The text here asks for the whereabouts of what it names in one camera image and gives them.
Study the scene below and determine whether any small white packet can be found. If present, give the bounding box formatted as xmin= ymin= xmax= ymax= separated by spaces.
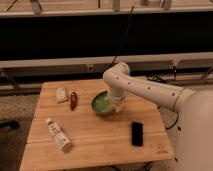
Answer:
xmin=56 ymin=87 xmax=68 ymax=103

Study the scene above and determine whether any blue black cable bundle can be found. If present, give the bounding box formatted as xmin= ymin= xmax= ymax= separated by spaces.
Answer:
xmin=148 ymin=75 xmax=168 ymax=84

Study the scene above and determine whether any wooden folding table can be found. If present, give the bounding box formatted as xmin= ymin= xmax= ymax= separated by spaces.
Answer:
xmin=20 ymin=79 xmax=174 ymax=171

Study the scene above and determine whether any white plastic bottle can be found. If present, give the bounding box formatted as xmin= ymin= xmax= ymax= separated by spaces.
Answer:
xmin=46 ymin=118 xmax=71 ymax=153

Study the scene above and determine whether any black hanging cable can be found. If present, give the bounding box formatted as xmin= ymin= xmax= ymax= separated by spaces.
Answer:
xmin=104 ymin=5 xmax=135 ymax=73

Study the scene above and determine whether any green ceramic bowl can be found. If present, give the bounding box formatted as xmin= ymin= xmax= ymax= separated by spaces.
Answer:
xmin=91 ymin=91 xmax=114 ymax=116

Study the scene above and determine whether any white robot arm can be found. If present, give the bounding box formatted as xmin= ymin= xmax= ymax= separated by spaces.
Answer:
xmin=103 ymin=62 xmax=213 ymax=171

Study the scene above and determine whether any black rectangular block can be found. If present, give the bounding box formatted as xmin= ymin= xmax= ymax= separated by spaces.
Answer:
xmin=132 ymin=122 xmax=143 ymax=146

